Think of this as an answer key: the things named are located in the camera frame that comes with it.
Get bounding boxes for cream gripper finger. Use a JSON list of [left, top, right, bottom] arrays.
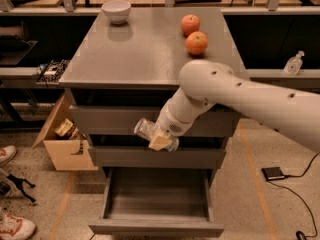
[[149, 130, 173, 151]]

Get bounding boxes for silver blue redbull can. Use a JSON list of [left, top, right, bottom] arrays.
[[134, 118, 179, 152]]

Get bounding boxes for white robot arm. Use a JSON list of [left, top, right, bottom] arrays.
[[156, 60, 320, 153]]

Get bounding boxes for grey middle drawer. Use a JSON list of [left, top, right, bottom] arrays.
[[88, 146, 225, 169]]

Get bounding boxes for grey top drawer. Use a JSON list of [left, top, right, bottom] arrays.
[[69, 105, 240, 137]]

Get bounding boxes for grey open bottom drawer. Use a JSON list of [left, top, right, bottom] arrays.
[[89, 168, 224, 237]]

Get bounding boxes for grey drawer cabinet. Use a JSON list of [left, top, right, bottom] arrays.
[[58, 6, 253, 239]]

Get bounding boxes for open cardboard box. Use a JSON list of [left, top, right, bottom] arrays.
[[32, 94, 98, 171]]

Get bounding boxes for snack packet in box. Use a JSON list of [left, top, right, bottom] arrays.
[[55, 118, 74, 138]]

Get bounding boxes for orange fruit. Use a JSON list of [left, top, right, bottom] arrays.
[[185, 31, 208, 55]]

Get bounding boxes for black foot pedal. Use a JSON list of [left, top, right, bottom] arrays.
[[261, 167, 286, 181]]

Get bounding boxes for red apple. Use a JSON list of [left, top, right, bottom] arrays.
[[181, 14, 200, 36]]

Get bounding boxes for patterned notebook on shelf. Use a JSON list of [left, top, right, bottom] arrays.
[[38, 59, 69, 83]]

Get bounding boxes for white ceramic bowl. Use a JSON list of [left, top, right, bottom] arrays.
[[101, 1, 131, 24]]

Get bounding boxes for black tripod leg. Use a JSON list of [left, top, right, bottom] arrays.
[[0, 168, 36, 203]]

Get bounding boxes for clear sanitizer pump bottle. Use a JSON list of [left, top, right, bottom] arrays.
[[284, 50, 305, 76]]

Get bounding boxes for upper white red sneaker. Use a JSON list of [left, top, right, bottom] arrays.
[[0, 145, 17, 166]]

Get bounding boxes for white red sneaker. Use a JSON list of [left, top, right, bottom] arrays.
[[0, 145, 17, 166], [0, 208, 36, 240]]

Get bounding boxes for black computer mouse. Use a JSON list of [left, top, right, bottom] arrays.
[[296, 231, 307, 240]]

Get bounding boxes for lower white red sneaker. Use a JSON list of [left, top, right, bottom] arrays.
[[0, 208, 36, 240]]

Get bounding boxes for black pedal cable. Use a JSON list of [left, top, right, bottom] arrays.
[[266, 153, 320, 239]]

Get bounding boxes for grey metal shelf rail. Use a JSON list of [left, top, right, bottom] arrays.
[[0, 67, 61, 89]]

